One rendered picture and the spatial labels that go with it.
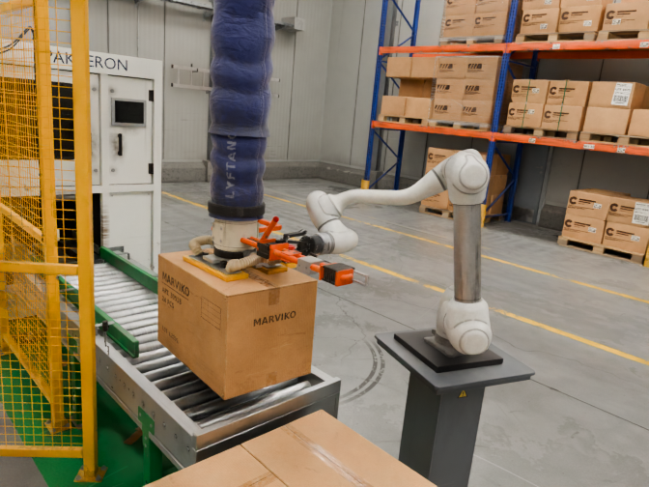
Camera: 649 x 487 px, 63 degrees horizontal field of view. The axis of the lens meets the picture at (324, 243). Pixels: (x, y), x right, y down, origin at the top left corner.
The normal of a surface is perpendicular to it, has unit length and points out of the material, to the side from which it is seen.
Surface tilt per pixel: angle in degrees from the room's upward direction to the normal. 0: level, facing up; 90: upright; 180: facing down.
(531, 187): 90
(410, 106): 90
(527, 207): 90
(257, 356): 89
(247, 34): 79
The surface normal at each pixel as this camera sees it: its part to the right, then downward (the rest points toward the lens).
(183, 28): 0.68, 0.23
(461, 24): -0.73, 0.08
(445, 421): 0.40, 0.25
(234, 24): -0.11, 0.04
